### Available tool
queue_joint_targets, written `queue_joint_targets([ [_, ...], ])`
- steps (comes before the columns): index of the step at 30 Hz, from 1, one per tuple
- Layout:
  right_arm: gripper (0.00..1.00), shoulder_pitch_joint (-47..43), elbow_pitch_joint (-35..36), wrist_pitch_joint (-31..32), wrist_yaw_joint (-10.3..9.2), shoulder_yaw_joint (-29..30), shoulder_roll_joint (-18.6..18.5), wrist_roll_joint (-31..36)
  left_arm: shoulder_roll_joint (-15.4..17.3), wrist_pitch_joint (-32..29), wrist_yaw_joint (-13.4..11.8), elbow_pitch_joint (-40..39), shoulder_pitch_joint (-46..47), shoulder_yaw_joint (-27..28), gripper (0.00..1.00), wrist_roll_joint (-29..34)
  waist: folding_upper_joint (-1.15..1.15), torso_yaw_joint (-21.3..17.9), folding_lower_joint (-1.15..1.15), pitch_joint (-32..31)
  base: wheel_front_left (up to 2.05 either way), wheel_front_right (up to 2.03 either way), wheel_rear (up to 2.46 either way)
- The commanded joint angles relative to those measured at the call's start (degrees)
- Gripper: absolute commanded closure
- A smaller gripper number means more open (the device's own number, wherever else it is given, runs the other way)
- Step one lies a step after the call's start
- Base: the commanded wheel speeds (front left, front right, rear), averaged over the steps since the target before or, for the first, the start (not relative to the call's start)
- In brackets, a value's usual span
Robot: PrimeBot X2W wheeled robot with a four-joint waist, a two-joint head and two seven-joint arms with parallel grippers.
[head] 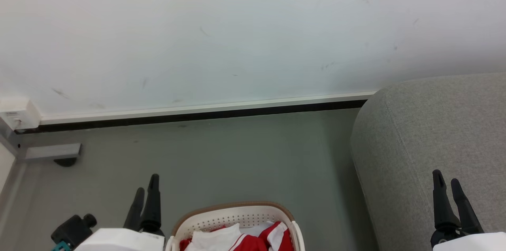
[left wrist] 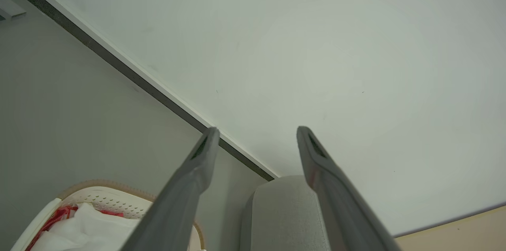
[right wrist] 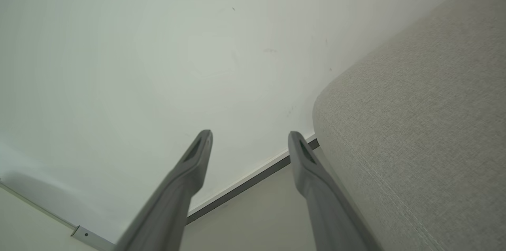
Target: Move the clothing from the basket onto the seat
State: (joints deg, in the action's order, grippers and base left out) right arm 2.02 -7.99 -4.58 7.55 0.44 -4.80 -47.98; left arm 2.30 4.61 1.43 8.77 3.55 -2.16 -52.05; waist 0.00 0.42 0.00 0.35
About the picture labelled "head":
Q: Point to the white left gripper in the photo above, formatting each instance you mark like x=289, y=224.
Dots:
x=118, y=241

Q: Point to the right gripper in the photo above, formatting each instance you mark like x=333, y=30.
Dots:
x=474, y=242

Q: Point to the red and white shirt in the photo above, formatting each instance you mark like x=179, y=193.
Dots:
x=278, y=235

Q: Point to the grey fabric sofa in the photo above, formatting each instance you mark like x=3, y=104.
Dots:
x=411, y=136

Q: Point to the cream perforated laundry basket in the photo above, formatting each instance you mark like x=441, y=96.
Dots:
x=233, y=215

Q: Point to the grey metal foot bar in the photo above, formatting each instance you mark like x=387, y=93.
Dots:
x=51, y=152

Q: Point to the white and black baseboard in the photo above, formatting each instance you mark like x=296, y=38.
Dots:
x=197, y=110

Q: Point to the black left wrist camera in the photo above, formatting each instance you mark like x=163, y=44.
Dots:
x=73, y=229

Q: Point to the grey furniture frame post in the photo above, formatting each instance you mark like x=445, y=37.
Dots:
x=8, y=136

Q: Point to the white wall socket box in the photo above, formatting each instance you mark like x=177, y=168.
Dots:
x=17, y=112

